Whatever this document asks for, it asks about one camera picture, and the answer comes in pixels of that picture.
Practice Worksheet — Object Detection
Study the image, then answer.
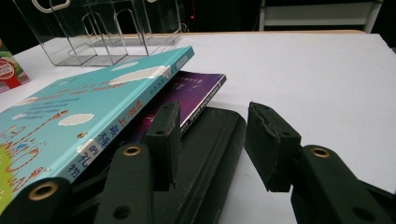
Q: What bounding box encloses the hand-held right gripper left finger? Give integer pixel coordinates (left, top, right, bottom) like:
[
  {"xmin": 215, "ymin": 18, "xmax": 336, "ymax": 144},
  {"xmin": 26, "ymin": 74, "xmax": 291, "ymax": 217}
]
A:
[{"xmin": 141, "ymin": 100, "xmax": 183, "ymax": 192}]

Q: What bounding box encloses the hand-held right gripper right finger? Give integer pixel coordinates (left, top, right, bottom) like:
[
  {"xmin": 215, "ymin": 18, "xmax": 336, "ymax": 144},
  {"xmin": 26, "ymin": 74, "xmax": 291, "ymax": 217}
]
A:
[{"xmin": 244, "ymin": 101, "xmax": 303, "ymax": 194}]

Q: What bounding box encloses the black hardcover notebook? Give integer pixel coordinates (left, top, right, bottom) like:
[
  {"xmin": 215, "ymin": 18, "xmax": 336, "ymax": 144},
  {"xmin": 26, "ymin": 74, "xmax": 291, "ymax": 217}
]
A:
[{"xmin": 69, "ymin": 106, "xmax": 248, "ymax": 224}]

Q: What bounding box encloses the thin glossy magazine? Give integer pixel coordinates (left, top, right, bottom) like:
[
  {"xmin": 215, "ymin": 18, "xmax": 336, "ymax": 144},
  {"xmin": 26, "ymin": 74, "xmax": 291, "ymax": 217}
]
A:
[{"xmin": 122, "ymin": 70, "xmax": 228, "ymax": 147}]

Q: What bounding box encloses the teal picture book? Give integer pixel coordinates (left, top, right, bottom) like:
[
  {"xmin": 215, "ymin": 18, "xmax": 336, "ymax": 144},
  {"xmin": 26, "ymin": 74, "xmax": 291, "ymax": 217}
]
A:
[{"xmin": 0, "ymin": 45, "xmax": 196, "ymax": 217}]

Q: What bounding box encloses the clear acrylic book rack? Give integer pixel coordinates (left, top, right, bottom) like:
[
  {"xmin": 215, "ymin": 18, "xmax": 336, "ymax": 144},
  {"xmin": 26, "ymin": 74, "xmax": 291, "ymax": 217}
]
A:
[{"xmin": 11, "ymin": 0, "xmax": 185, "ymax": 68}]

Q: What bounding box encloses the dark blue picture book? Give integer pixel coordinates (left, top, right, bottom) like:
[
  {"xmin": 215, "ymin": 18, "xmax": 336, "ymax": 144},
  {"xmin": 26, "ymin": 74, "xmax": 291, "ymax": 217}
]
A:
[{"xmin": 0, "ymin": 37, "xmax": 32, "ymax": 94}]

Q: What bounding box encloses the white metal stand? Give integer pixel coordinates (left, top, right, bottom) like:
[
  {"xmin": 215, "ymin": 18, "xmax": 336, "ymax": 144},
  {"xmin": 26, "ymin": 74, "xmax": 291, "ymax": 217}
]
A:
[{"xmin": 257, "ymin": 0, "xmax": 385, "ymax": 34}]

